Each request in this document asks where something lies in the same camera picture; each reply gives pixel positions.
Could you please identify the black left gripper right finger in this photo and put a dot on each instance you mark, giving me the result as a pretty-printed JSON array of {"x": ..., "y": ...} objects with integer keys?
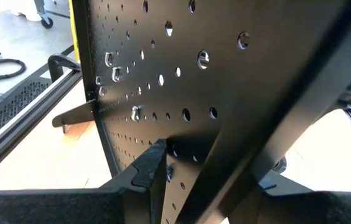
[{"x": 318, "y": 208}]

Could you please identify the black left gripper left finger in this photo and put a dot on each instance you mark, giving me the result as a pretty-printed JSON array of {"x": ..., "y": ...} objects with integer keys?
[{"x": 69, "y": 208}]

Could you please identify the black metal peg board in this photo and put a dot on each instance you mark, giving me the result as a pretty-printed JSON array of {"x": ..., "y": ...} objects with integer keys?
[{"x": 194, "y": 93}]

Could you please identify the chrome double peg hook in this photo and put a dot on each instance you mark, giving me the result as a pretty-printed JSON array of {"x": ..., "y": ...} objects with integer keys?
[{"x": 135, "y": 113}]

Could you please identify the black perforated metal panel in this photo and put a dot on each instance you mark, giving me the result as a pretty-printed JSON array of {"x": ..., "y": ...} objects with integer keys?
[{"x": 7, "y": 112}]

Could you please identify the caster wheel cart leg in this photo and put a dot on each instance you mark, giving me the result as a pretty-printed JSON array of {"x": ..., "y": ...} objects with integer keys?
[{"x": 47, "y": 22}]

